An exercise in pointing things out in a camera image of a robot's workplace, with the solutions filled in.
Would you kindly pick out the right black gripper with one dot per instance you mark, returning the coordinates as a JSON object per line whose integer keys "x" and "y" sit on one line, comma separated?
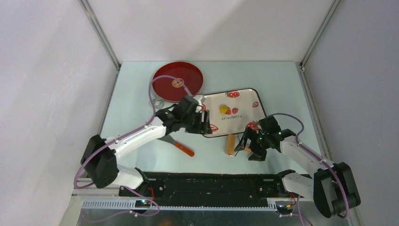
{"x": 258, "y": 155}

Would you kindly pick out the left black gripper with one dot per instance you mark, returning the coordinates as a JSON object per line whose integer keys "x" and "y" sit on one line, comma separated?
{"x": 202, "y": 127}

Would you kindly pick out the yellow dough piece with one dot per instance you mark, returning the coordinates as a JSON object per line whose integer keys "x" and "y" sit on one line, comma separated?
{"x": 223, "y": 109}

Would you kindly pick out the strawberry print tray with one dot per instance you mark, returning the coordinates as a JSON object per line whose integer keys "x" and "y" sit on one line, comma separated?
{"x": 245, "y": 108}

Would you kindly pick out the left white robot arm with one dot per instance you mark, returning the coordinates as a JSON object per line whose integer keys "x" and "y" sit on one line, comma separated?
{"x": 100, "y": 159}

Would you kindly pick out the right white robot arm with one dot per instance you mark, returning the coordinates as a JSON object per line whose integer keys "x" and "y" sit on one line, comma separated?
{"x": 331, "y": 186}

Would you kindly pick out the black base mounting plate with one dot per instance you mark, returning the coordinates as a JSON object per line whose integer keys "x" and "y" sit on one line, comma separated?
{"x": 220, "y": 190}

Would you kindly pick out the small clear glass cup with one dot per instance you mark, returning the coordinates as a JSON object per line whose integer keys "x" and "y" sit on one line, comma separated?
{"x": 158, "y": 103}

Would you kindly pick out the round red plate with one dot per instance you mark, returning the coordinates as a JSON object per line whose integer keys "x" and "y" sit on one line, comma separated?
{"x": 173, "y": 78}

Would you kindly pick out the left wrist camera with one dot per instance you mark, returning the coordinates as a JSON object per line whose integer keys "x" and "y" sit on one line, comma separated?
{"x": 199, "y": 99}

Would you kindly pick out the orange handled spatula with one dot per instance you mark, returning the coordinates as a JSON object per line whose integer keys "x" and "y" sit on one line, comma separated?
{"x": 178, "y": 145}

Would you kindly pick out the grey slotted cable duct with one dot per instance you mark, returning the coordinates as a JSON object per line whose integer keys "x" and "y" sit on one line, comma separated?
{"x": 133, "y": 204}

